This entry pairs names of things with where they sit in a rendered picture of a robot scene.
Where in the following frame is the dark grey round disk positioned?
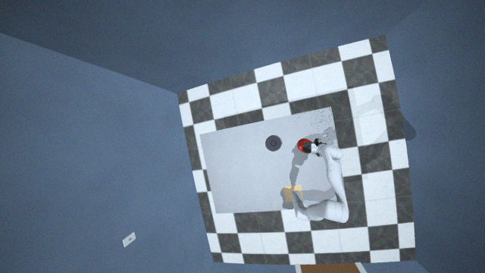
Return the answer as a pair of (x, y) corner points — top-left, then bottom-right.
(265, 136), (281, 151)

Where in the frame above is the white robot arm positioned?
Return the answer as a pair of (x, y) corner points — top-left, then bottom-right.
(291, 143), (349, 223)

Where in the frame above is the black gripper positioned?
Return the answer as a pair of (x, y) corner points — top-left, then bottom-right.
(314, 139), (322, 157)

